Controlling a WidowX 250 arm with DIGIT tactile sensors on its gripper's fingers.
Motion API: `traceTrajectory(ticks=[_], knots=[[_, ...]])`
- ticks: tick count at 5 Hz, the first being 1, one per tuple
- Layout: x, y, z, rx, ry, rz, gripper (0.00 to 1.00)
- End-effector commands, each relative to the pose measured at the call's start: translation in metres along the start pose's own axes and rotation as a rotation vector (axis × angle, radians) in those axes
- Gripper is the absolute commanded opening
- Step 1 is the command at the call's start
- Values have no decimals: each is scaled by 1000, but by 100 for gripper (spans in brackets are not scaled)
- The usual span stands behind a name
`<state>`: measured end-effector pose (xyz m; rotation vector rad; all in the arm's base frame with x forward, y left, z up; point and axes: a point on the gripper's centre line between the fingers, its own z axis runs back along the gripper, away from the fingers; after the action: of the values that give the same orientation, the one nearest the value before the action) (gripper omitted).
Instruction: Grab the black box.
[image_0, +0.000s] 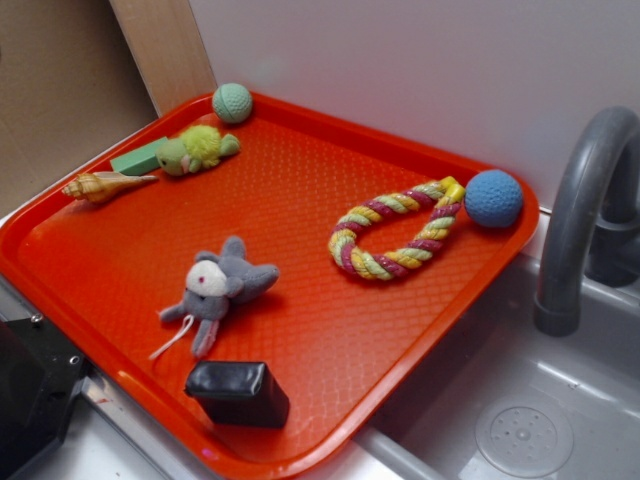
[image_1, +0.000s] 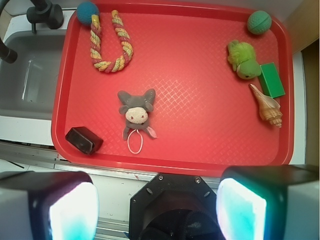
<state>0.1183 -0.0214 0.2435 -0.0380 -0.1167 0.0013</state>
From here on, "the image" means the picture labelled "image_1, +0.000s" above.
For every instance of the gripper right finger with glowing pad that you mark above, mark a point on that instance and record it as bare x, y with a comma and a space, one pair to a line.
269, 202

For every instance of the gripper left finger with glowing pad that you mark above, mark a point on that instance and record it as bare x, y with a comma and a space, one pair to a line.
52, 205

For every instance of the black box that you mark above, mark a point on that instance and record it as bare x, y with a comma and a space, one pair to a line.
84, 140

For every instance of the brown spiral seashell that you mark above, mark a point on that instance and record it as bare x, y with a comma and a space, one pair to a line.
268, 108

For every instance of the grey sink basin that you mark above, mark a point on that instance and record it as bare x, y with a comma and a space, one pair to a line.
28, 86

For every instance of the green rectangular block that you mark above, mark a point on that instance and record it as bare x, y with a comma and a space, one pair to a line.
270, 81

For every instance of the grey plush mouse toy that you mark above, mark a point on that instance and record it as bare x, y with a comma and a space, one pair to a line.
136, 109

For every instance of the green plush turtle toy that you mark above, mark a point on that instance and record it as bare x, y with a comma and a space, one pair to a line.
242, 57

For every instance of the red plastic tray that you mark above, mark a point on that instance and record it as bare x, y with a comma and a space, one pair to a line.
205, 117

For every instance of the green rubber ball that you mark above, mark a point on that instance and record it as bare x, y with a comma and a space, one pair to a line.
259, 22

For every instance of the black faucet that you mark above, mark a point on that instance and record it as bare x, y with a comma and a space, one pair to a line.
42, 12

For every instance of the blue rubber ball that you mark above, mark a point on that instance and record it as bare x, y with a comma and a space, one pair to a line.
85, 11

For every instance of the multicolour rope toy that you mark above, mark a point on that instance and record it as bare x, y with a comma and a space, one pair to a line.
110, 53

